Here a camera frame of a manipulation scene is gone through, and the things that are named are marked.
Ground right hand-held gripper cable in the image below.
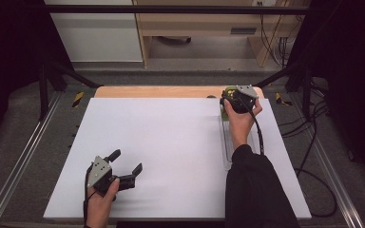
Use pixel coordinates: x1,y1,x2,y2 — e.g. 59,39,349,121
237,96,339,219

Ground yellow black hazard tape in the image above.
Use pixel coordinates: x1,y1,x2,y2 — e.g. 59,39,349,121
71,91,86,109
275,92,295,107

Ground aluminium rail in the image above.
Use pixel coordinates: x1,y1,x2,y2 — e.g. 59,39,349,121
289,94,365,228
0,91,63,228

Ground hanging cable bundle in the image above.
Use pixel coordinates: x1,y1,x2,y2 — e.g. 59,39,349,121
259,2,300,68

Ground left hand-held gripper cable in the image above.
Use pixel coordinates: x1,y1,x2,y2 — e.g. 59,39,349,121
82,163,95,228

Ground wooden table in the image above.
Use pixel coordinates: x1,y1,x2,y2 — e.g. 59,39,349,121
94,85,265,100

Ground white cabinet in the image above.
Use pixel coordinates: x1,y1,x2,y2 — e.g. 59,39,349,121
44,0,144,63

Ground black curtain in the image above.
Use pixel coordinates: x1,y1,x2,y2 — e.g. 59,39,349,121
0,0,77,153
286,0,365,184

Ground black floor cables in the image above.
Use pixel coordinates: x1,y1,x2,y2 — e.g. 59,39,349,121
279,79,331,165

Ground black horizontal frame bar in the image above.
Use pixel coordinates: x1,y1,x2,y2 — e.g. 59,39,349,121
44,4,312,15

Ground person's left hand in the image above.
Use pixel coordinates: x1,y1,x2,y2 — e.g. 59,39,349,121
86,178,121,220

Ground clear plastic packaging tray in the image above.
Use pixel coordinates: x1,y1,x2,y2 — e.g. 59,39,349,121
218,98,262,172

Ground light wooden desk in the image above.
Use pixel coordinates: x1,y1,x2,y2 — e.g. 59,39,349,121
132,0,302,68

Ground white board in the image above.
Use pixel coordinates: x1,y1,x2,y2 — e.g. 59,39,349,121
43,97,313,221

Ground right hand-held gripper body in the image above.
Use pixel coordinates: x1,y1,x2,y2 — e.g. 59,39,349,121
221,84,259,115

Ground black metal frame brace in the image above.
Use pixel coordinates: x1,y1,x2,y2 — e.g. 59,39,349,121
38,59,104,122
249,59,315,119

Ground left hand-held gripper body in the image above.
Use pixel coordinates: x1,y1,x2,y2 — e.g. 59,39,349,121
86,155,121,196

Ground person's right hand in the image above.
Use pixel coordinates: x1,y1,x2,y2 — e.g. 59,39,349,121
223,97,263,152

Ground hand-held gripper cable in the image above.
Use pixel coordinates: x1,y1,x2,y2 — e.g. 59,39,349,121
82,163,95,228
237,96,339,219

